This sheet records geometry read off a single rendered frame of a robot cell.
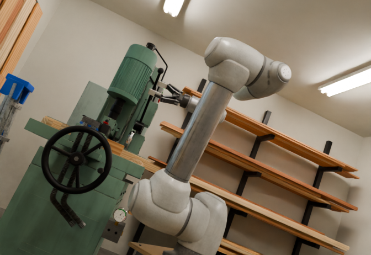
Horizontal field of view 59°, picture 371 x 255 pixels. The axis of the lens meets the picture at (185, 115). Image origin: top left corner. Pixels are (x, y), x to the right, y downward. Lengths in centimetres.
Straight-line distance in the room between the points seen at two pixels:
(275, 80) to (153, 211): 63
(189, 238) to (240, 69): 64
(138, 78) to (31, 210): 82
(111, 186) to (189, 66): 304
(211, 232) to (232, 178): 312
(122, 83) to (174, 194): 79
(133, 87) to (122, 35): 271
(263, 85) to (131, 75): 81
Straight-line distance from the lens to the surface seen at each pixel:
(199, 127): 117
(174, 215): 122
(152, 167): 177
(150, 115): 199
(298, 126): 487
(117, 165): 162
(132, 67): 180
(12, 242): 172
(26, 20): 374
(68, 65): 433
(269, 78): 121
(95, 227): 163
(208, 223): 127
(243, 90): 137
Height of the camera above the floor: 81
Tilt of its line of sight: 14 degrees up
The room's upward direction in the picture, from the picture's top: 23 degrees clockwise
